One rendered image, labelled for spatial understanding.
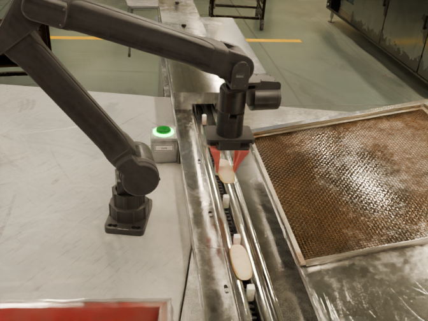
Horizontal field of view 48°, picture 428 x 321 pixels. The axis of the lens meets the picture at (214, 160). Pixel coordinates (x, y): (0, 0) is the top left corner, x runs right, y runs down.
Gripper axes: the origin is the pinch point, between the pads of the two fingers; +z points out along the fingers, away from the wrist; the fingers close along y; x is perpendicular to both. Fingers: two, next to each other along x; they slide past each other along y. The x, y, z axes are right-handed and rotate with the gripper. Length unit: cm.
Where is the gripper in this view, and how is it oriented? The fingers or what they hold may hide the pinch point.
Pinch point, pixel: (225, 168)
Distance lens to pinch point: 109.3
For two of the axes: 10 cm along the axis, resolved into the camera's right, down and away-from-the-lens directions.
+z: -0.7, 8.6, 5.1
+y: 9.9, -0.1, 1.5
